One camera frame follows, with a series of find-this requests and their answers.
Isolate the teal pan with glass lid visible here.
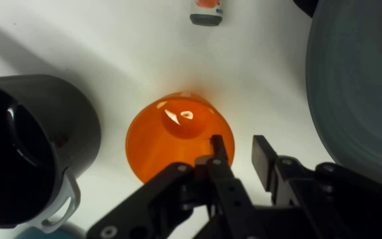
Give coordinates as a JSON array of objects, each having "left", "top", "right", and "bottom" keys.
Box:
[{"left": 13, "top": 223, "right": 86, "bottom": 239}]

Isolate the grey round plate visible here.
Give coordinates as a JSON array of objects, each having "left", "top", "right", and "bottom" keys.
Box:
[{"left": 305, "top": 0, "right": 382, "bottom": 194}]

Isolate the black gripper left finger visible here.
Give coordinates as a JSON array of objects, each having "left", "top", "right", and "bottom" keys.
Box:
[{"left": 86, "top": 134, "right": 263, "bottom": 239}]

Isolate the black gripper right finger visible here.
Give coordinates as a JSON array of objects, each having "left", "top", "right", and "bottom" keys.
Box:
[{"left": 251, "top": 134, "right": 382, "bottom": 239}]

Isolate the black toy pot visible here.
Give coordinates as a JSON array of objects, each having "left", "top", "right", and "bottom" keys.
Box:
[{"left": 0, "top": 73, "right": 102, "bottom": 235}]

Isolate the small yellow toy bottle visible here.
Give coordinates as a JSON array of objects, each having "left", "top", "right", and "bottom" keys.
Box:
[{"left": 188, "top": 0, "right": 226, "bottom": 27}]

